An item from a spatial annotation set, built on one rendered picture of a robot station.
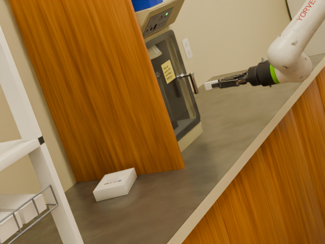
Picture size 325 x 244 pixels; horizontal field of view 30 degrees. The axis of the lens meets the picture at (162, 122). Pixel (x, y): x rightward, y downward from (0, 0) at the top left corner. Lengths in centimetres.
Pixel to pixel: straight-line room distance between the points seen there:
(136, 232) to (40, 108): 80
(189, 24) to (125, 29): 151
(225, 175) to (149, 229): 36
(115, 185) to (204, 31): 180
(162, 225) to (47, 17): 91
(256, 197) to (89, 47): 82
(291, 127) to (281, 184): 32
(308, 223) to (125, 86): 110
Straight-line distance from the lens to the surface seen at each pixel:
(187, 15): 358
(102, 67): 218
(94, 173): 239
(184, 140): 240
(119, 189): 211
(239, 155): 213
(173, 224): 175
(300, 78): 223
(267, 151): 244
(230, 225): 207
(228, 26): 405
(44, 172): 141
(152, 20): 220
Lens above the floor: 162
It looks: 13 degrees down
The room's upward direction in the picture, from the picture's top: 18 degrees counter-clockwise
